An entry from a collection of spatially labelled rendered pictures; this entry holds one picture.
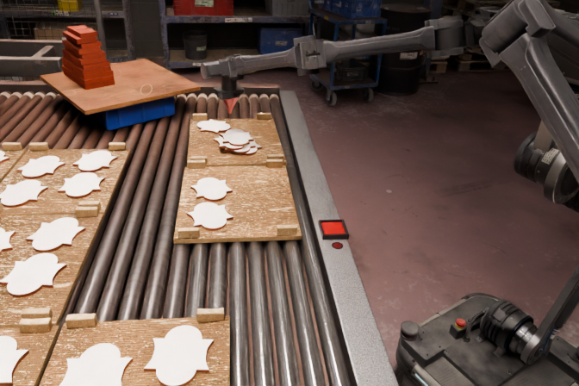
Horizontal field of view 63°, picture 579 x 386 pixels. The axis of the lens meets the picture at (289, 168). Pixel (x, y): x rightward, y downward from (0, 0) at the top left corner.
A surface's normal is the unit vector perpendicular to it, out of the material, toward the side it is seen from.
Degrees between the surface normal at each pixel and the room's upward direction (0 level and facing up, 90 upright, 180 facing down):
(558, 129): 87
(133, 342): 0
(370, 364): 0
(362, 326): 0
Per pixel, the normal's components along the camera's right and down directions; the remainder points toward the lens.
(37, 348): 0.05, -0.87
